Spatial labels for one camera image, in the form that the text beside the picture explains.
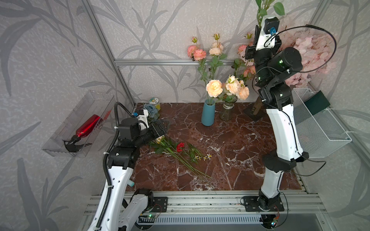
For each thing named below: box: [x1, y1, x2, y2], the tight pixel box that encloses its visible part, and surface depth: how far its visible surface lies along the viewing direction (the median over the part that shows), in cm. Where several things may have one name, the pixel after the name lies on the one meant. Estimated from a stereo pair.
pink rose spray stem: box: [186, 36, 208, 86], surface depth 85 cm
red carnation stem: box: [175, 142, 212, 179], surface depth 92 cm
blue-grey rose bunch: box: [143, 103, 160, 119], surface depth 102 cm
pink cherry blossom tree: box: [277, 20, 337, 89], surface depth 72 cm
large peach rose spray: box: [205, 79, 224, 105], surface depth 63 cm
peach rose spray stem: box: [208, 32, 228, 80], surface depth 84 cm
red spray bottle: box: [62, 114, 101, 153], surface depth 63 cm
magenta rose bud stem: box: [149, 135, 212, 180], surface depth 93 cm
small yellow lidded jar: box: [148, 97, 161, 112], surface depth 114 cm
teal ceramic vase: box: [201, 99, 216, 127], surface depth 101 cm
